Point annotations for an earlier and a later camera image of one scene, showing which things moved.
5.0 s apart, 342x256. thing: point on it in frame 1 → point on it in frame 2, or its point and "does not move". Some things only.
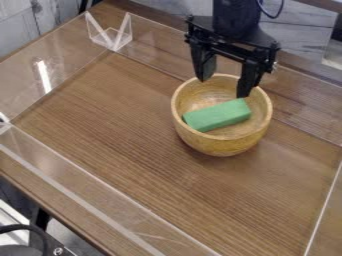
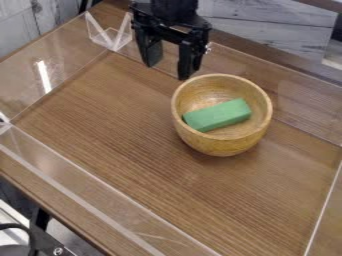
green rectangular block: [217, 115] does not move
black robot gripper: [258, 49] → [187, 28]
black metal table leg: [41, 218] does not move
